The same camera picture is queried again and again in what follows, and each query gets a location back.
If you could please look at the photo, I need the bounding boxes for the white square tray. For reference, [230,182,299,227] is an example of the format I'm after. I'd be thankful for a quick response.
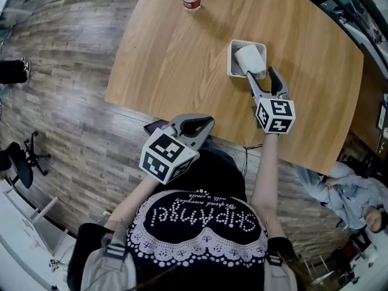
[227,39,267,80]

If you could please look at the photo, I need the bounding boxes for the dark wooden table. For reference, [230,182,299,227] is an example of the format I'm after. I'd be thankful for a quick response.
[348,56,388,157]

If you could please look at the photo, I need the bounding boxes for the light wooden table white legs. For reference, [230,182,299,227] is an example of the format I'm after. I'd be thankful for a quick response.
[104,0,364,175]

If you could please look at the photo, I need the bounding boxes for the black office chair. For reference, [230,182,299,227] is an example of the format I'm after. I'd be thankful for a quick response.
[0,131,52,190]

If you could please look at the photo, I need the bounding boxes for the person's dark jeans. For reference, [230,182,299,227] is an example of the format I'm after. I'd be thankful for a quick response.
[198,136,246,178]

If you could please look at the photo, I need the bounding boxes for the white rectangular block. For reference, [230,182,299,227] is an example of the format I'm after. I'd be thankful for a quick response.
[235,43,267,75]

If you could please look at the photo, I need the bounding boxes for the person's right forearm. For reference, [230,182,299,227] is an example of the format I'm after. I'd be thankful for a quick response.
[250,133,287,239]

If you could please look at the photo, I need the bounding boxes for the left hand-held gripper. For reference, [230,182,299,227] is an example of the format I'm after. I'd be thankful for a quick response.
[138,113,215,185]

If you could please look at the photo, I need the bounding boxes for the person's black top lace print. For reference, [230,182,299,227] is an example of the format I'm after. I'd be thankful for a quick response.
[68,149,299,291]

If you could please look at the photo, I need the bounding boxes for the dark smartphone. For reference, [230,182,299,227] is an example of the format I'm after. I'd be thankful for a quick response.
[143,119,169,135]

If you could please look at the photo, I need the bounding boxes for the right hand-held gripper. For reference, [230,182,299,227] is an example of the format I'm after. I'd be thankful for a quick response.
[246,67,295,135]

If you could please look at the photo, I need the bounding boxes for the person's left forearm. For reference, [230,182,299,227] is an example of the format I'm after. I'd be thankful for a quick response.
[104,173,164,233]

